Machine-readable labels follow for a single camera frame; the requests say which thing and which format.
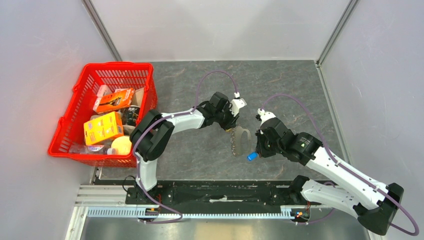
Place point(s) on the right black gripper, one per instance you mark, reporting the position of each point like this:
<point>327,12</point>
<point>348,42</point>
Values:
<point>259,148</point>

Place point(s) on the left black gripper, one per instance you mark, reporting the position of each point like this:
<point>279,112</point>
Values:
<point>232,119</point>

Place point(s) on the blue key tag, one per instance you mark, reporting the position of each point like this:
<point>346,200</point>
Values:
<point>252,156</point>

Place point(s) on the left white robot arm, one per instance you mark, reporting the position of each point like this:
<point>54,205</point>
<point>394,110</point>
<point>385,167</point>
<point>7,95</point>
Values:
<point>151,136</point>

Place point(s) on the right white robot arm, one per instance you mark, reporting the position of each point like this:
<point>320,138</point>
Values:
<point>371,202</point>

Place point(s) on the dark jar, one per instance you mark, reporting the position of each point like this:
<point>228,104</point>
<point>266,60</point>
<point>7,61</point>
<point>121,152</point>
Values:
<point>130,115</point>

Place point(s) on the yellow round sponge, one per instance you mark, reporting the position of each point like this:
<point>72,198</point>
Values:
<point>122,145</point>

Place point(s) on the red plastic basket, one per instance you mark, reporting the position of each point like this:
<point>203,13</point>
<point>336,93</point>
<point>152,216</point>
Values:
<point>95,81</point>

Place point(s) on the yellow orange box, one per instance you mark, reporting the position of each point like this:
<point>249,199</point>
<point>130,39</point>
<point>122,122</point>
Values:
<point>103,128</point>

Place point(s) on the clear plastic bottle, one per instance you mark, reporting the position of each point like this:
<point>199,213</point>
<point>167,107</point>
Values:
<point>92,149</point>

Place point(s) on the aluminium rail frame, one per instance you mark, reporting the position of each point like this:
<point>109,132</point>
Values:
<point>105,192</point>

